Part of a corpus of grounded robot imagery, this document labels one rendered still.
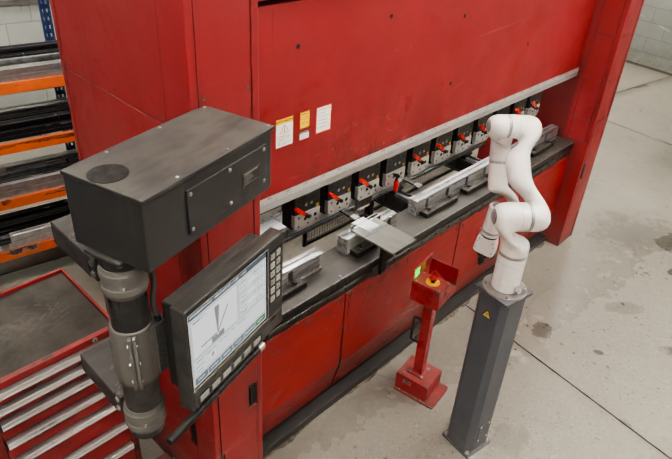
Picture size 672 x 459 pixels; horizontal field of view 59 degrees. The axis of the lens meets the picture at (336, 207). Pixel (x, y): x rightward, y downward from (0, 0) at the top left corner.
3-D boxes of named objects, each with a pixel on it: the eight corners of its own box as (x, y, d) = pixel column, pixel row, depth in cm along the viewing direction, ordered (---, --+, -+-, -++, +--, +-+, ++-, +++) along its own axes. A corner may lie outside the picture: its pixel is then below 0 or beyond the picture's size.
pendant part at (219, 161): (172, 464, 167) (138, 202, 123) (108, 425, 177) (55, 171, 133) (274, 352, 206) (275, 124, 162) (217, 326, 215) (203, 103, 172)
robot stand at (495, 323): (490, 442, 311) (534, 291, 259) (466, 459, 301) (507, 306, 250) (465, 418, 323) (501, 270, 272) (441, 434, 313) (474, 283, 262)
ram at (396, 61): (226, 229, 227) (216, 13, 186) (213, 220, 231) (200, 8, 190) (577, 75, 416) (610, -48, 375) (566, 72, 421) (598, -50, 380)
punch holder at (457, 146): (454, 155, 333) (459, 127, 324) (442, 150, 338) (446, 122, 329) (469, 147, 342) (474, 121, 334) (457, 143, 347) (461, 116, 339)
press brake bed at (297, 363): (250, 470, 289) (247, 343, 247) (224, 443, 301) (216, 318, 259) (545, 241, 479) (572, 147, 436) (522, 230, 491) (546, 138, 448)
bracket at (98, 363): (121, 415, 175) (117, 399, 172) (82, 369, 189) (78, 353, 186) (231, 349, 201) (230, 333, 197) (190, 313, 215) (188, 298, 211)
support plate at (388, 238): (392, 255, 279) (393, 253, 278) (351, 231, 294) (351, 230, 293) (416, 241, 290) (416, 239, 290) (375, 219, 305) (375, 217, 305)
